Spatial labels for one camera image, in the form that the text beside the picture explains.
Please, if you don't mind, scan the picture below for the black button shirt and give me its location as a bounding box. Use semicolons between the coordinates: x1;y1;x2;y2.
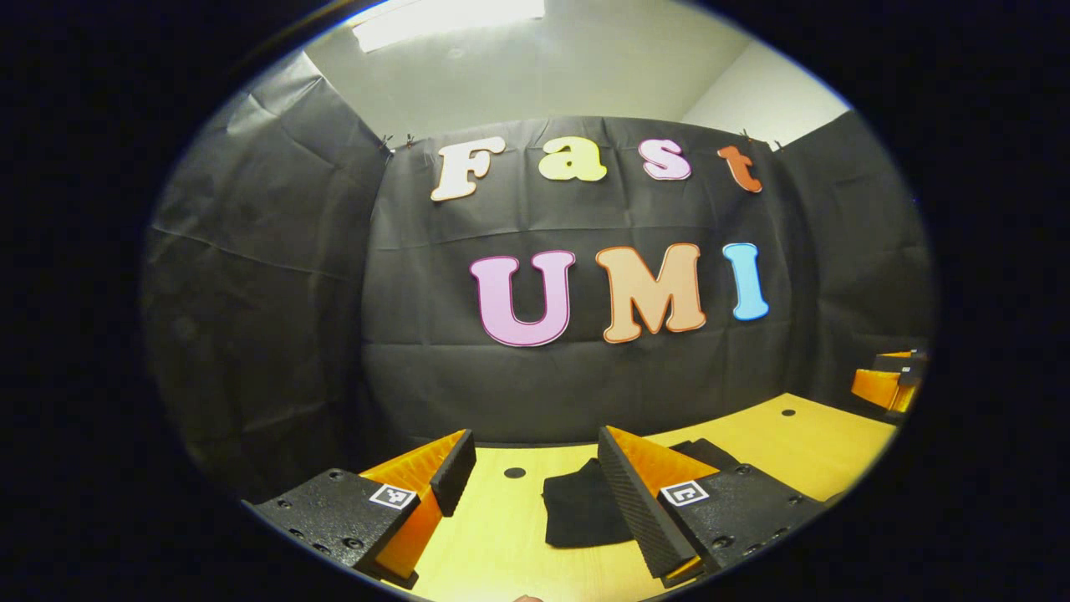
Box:
542;437;742;550

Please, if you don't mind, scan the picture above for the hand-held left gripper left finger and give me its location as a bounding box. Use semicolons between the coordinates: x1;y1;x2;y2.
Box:
242;429;477;590

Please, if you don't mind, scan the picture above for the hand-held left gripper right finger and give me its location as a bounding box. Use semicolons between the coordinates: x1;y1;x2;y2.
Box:
596;425;828;586

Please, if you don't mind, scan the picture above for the black backdrop cloth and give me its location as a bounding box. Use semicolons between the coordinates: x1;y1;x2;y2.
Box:
140;48;935;503

